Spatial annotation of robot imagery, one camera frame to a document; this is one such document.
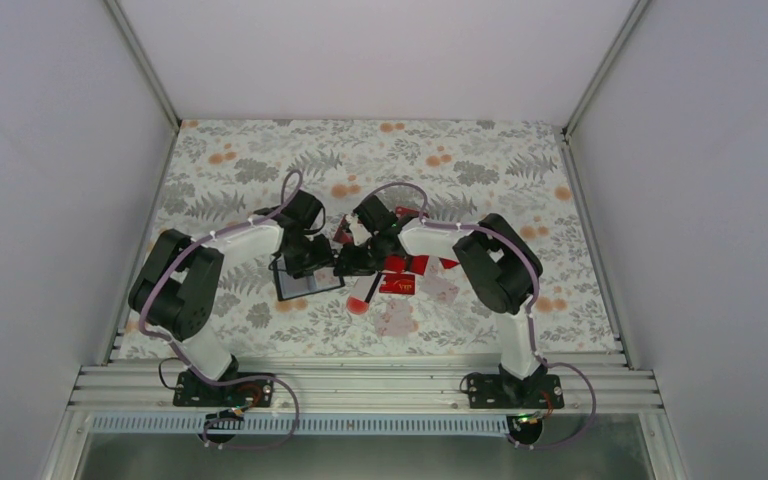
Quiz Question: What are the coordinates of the purple cable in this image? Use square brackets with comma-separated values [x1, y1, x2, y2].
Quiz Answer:
[137, 169, 306, 452]
[356, 182, 597, 452]

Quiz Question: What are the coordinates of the red VIP card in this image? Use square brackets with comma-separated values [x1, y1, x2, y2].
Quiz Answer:
[395, 206, 426, 219]

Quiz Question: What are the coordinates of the red chip card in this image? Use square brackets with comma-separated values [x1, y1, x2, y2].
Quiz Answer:
[379, 272, 416, 296]

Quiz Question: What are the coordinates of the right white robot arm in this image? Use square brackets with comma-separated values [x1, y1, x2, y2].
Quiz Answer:
[334, 214, 548, 407]

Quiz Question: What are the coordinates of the black leather card holder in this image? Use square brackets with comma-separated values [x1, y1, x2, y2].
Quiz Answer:
[269, 258, 345, 301]

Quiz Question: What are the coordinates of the white floral card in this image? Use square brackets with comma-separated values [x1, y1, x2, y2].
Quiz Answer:
[373, 268, 461, 339]

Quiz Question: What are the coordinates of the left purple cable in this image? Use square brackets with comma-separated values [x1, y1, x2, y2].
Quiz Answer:
[137, 169, 306, 452]

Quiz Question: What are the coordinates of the white card red circle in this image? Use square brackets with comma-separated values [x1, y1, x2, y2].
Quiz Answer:
[346, 272, 382, 315]

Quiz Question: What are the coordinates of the aluminium rail frame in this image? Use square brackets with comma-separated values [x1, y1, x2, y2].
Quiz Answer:
[68, 354, 664, 414]

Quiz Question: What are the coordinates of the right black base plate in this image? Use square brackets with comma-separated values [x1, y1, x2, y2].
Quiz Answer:
[459, 372, 565, 410]

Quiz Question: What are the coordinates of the red card black stripe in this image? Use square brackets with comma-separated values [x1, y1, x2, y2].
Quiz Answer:
[383, 255, 429, 275]

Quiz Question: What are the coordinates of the floral patterned table mat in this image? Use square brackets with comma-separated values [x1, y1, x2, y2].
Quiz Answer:
[115, 119, 620, 362]

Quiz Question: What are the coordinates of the red card left pair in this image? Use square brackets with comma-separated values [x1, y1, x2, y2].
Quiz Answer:
[332, 218, 354, 245]

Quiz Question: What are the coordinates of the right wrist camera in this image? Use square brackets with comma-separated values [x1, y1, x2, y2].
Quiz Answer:
[348, 195, 398, 244]

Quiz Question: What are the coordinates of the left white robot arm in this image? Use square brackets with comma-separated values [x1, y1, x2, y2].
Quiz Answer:
[128, 216, 335, 405]

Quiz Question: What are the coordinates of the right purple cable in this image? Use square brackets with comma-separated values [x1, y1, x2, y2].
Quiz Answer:
[356, 182, 597, 452]

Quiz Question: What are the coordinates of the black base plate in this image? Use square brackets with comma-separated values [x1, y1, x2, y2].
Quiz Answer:
[459, 372, 565, 410]
[172, 371, 274, 408]

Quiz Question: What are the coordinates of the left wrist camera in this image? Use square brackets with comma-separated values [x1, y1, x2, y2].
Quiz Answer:
[254, 190, 326, 235]

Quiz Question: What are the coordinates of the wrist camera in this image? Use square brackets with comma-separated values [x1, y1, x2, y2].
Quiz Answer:
[254, 190, 326, 235]
[348, 195, 398, 244]

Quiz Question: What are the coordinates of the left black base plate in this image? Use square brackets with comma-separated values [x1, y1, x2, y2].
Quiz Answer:
[172, 371, 274, 408]

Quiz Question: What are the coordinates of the grey slotted cable duct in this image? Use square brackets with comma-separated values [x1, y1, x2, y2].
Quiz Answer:
[90, 412, 508, 437]

